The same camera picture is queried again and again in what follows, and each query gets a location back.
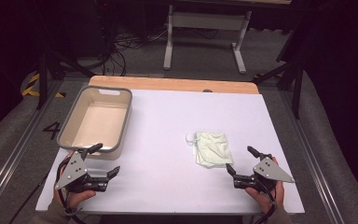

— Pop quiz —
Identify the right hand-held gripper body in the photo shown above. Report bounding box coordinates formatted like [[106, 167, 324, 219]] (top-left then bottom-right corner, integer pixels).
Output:
[[232, 152, 296, 193]]

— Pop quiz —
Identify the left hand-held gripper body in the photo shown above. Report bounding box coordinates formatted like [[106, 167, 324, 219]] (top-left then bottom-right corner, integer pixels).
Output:
[[54, 149, 110, 193]]

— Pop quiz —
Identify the beige plastic bin grey rim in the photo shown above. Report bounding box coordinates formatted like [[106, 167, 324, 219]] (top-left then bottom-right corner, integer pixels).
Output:
[[56, 85, 133, 161]]

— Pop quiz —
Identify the light green face mask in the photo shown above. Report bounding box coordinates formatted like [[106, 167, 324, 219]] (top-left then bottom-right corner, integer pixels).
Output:
[[185, 131, 235, 169]]

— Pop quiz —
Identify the person's left hand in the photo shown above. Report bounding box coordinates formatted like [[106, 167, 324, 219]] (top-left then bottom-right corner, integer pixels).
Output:
[[53, 151, 97, 210]]

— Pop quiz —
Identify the person's right hand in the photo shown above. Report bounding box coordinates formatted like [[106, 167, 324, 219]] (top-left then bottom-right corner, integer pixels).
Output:
[[244, 157, 285, 216]]

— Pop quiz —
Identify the white table cover sheet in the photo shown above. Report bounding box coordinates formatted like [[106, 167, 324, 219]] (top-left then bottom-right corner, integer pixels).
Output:
[[35, 89, 306, 217]]

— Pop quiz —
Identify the black tripod stand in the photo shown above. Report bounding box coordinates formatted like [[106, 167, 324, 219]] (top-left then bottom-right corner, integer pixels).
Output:
[[36, 49, 97, 110], [253, 18, 306, 119]]

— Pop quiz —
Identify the dark equipment tower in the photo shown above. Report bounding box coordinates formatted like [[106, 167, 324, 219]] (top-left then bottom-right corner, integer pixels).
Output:
[[74, 0, 118, 59]]

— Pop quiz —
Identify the left hand-held gripper black cable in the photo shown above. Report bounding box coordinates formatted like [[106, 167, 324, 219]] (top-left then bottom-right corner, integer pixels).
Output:
[[56, 157, 88, 224]]

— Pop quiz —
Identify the hand-held gripper black cable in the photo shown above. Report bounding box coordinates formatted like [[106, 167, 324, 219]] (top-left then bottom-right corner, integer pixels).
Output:
[[56, 157, 88, 224], [254, 179, 278, 224]]

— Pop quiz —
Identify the right hand-held gripper black cable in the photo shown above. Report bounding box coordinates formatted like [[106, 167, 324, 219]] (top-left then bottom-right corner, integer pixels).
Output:
[[254, 179, 278, 224]]

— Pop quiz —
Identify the metal floor rail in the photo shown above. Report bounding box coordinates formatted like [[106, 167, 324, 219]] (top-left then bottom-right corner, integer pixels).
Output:
[[279, 90, 347, 224], [0, 79, 63, 218]]

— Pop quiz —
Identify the black floor cables bundle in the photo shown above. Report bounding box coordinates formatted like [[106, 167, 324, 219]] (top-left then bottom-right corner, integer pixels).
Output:
[[101, 26, 169, 77]]

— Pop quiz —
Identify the white metal desk frame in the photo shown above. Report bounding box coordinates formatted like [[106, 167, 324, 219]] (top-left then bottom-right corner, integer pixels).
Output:
[[162, 4, 253, 75]]

